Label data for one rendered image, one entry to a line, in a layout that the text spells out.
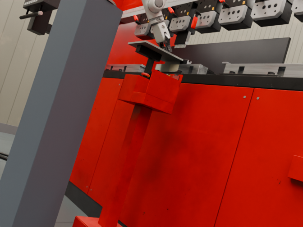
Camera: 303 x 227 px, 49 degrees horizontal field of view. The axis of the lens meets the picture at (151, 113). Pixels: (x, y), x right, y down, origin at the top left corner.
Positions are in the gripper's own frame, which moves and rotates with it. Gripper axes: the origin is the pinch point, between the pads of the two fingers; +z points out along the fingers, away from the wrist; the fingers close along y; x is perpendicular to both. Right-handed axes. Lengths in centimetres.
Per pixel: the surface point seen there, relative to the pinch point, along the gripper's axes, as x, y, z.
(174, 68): 0.6, -3.6, 10.6
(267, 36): -269, 202, 47
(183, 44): -11.4, -0.9, 0.4
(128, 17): -15, 68, -28
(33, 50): 28, 320, -44
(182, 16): -17.4, 0.9, -14.2
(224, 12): -20.6, -31.2, -9.1
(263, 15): -21, -55, -2
